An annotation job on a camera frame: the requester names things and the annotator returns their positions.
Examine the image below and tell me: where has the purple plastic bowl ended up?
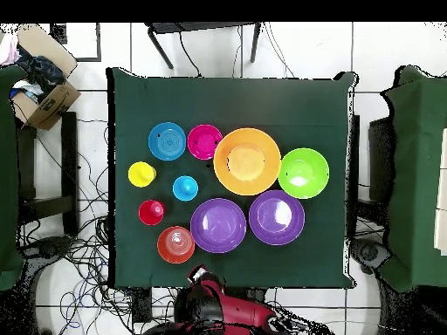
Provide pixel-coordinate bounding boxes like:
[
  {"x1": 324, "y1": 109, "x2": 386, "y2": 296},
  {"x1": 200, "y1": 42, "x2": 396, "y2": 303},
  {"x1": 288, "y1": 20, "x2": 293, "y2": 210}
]
[
  {"x1": 248, "y1": 189, "x2": 306, "y2": 246},
  {"x1": 189, "y1": 197, "x2": 248, "y2": 255}
]

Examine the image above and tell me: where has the small red-orange plastic bowl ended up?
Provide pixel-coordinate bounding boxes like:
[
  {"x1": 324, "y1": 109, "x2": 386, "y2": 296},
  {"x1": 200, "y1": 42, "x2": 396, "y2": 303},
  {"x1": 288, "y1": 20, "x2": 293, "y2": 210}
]
[{"x1": 156, "y1": 225, "x2": 196, "y2": 265}]

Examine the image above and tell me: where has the black power brick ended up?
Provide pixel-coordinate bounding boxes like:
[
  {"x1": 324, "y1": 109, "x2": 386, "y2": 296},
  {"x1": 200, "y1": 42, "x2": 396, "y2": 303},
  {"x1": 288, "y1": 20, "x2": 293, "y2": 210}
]
[{"x1": 131, "y1": 287, "x2": 154, "y2": 324}]

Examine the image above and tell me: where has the red plastic cup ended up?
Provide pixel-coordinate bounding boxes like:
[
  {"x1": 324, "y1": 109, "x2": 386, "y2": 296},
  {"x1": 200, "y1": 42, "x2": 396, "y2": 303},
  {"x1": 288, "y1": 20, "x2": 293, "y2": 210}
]
[{"x1": 138, "y1": 199, "x2": 166, "y2": 227}]

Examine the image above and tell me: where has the blue plastic cup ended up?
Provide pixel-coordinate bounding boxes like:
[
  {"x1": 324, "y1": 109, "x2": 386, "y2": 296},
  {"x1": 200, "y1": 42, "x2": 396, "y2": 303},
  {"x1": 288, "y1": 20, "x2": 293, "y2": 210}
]
[{"x1": 172, "y1": 174, "x2": 199, "y2": 202}]

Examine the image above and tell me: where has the yellow plastic cup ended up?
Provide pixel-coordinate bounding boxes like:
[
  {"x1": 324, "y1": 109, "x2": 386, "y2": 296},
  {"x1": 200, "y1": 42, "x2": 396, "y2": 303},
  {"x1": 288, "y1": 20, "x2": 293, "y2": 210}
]
[{"x1": 127, "y1": 161, "x2": 157, "y2": 188}]

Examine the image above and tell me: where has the large orange plastic bowl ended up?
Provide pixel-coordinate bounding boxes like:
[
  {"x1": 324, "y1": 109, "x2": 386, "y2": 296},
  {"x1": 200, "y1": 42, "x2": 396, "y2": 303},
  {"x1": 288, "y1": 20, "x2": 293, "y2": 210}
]
[{"x1": 213, "y1": 127, "x2": 282, "y2": 197}]

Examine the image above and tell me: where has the pink plastic bowl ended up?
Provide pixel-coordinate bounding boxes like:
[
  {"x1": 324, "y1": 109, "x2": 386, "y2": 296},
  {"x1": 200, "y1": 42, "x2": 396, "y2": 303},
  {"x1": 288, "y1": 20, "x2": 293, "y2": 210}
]
[{"x1": 186, "y1": 124, "x2": 224, "y2": 161}]

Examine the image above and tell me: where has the blue plastic bowl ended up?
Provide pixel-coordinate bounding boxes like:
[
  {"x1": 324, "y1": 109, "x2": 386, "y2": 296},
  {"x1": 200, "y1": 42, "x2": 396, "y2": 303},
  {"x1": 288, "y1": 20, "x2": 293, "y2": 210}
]
[{"x1": 148, "y1": 121, "x2": 187, "y2": 162}]

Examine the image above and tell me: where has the green plastic bowl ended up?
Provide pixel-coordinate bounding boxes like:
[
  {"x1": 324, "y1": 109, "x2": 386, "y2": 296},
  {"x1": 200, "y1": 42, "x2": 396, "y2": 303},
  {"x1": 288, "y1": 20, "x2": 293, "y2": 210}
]
[{"x1": 278, "y1": 147, "x2": 330, "y2": 200}]

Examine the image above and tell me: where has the black floor device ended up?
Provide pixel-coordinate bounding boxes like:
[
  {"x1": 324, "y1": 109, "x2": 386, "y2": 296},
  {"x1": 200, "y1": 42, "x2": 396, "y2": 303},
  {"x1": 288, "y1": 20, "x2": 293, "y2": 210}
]
[{"x1": 20, "y1": 235, "x2": 75, "y2": 261}]

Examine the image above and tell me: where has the grey round floor foot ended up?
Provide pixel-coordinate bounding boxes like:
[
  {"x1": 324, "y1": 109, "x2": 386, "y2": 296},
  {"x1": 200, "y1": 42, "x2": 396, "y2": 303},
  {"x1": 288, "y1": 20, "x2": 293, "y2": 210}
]
[{"x1": 350, "y1": 238, "x2": 392, "y2": 275}]

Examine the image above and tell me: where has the dark green tablecloth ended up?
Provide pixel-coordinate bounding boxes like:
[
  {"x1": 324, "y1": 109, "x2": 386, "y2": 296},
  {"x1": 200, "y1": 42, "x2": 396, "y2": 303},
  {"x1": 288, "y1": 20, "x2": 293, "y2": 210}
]
[{"x1": 106, "y1": 66, "x2": 359, "y2": 290}]

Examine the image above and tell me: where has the black stand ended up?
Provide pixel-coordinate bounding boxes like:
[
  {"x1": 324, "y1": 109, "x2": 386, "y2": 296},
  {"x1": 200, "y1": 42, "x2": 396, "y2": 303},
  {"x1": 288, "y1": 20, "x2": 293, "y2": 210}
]
[{"x1": 368, "y1": 116, "x2": 397, "y2": 205}]

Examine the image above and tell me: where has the green cloth covered table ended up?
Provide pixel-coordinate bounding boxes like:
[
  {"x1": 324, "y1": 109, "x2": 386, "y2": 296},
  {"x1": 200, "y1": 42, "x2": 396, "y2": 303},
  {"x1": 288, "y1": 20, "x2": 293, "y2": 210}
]
[
  {"x1": 0, "y1": 65, "x2": 28, "y2": 291},
  {"x1": 379, "y1": 65, "x2": 447, "y2": 293}
]

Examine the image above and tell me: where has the cardboard box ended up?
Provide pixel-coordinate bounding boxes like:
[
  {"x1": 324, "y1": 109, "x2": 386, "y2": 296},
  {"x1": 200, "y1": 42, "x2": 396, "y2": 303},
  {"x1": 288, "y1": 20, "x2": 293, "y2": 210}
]
[{"x1": 10, "y1": 23, "x2": 82, "y2": 131}]

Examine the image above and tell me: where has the white panel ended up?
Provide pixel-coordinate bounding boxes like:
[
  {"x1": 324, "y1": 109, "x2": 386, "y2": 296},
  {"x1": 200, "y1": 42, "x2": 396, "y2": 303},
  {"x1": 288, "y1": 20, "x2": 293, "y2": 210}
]
[{"x1": 433, "y1": 127, "x2": 447, "y2": 256}]

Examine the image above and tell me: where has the pile of clothes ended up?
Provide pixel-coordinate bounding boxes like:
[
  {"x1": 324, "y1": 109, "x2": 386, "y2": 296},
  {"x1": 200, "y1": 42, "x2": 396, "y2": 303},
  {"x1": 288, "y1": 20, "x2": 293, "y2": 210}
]
[{"x1": 0, "y1": 32, "x2": 67, "y2": 104}]

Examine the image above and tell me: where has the tangle of floor cables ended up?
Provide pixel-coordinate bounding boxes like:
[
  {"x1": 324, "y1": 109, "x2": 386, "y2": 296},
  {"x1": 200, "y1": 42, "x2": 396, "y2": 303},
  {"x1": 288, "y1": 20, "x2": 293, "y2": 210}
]
[{"x1": 17, "y1": 114, "x2": 182, "y2": 335}]

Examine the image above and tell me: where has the black metal frame table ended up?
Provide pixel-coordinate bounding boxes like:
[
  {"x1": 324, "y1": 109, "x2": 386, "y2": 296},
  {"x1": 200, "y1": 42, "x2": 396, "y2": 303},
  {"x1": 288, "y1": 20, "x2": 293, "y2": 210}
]
[{"x1": 144, "y1": 21, "x2": 263, "y2": 70}]

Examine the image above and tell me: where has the black floor frame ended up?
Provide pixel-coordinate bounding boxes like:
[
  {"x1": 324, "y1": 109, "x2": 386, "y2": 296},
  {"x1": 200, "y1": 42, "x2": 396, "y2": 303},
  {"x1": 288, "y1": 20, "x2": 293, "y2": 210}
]
[{"x1": 49, "y1": 22, "x2": 102, "y2": 63}]

